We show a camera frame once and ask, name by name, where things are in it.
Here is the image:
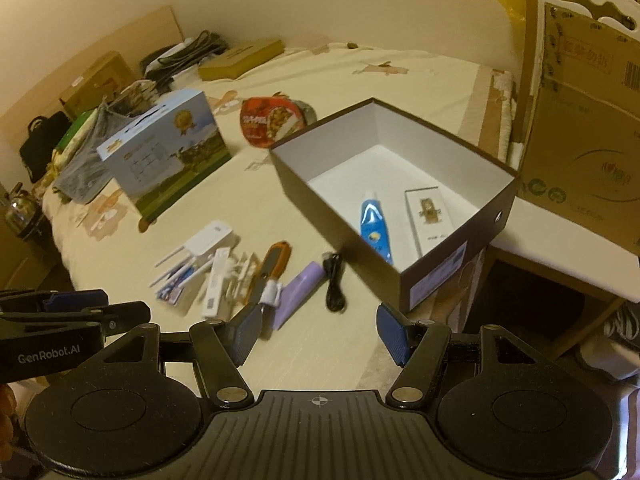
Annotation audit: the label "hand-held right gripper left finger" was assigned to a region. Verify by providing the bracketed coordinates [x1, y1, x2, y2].
[100, 305, 265, 406]

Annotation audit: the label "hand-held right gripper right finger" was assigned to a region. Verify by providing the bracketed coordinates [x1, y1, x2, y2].
[376, 302, 543, 408]

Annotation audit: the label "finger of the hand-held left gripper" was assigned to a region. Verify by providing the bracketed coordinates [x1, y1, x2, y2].
[0, 301, 151, 335]
[0, 287, 109, 312]

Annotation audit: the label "long white box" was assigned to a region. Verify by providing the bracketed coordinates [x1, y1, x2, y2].
[202, 247, 236, 318]

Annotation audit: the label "blue white packet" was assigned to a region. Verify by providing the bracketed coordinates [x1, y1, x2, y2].
[155, 265, 201, 307]

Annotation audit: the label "white plastic clip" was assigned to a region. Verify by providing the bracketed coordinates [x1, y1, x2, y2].
[225, 252, 262, 311]

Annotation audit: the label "purple tube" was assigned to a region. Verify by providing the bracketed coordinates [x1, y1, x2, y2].
[260, 261, 326, 331]

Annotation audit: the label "orange utility knife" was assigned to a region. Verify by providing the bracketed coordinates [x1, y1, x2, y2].
[245, 241, 292, 306]

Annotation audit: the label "white router with antennas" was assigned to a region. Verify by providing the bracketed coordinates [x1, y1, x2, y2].
[148, 220, 236, 288]

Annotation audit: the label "brown storage box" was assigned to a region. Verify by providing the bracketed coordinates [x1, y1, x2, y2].
[269, 98, 518, 312]

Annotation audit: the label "person's left hand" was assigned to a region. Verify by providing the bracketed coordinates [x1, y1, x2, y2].
[0, 385, 16, 443]

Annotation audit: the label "metal teapot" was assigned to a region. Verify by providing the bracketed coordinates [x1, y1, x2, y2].
[5, 182, 43, 238]

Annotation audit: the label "blue toothpaste tube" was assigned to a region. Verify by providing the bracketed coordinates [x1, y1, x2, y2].
[359, 191, 396, 267]

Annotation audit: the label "small white bear-print box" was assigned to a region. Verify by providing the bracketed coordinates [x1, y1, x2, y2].
[404, 186, 453, 261]

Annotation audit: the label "grey plastic bag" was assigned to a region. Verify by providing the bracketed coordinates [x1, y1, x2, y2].
[52, 102, 136, 204]

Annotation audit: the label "black bag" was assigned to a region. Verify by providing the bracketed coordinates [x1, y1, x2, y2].
[20, 111, 73, 183]

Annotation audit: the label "green picture book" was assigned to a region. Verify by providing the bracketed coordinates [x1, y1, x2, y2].
[96, 88, 233, 223]

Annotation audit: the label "green packet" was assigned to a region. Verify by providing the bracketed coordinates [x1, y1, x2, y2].
[52, 109, 101, 157]

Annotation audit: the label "white top wooden stool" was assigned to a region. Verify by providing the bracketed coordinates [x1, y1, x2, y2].
[480, 195, 640, 361]

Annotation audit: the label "small cardboard box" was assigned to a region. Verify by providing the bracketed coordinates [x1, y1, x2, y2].
[59, 51, 138, 116]

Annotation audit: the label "red instant rice bowl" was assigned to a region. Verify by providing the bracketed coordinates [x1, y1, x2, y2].
[240, 95, 317, 148]

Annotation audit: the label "white shoes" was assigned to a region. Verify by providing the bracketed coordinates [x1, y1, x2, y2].
[575, 305, 640, 381]

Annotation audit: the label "white power strip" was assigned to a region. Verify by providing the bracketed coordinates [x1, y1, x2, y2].
[139, 37, 201, 77]

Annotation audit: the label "printed bed sheet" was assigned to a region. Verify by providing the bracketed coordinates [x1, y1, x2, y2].
[40, 40, 516, 396]

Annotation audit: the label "wooden board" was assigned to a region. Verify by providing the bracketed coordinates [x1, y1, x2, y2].
[0, 6, 188, 126]

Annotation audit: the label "large printed cardboard box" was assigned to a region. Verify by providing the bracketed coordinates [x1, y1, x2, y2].
[515, 2, 640, 256]

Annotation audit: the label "olive flat box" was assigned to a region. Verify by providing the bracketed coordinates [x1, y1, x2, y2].
[198, 39, 285, 81]

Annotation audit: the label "black cable bundle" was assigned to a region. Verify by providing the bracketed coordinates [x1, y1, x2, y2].
[145, 30, 230, 82]

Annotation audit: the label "wooden frame post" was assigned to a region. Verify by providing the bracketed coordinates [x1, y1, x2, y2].
[515, 0, 547, 141]

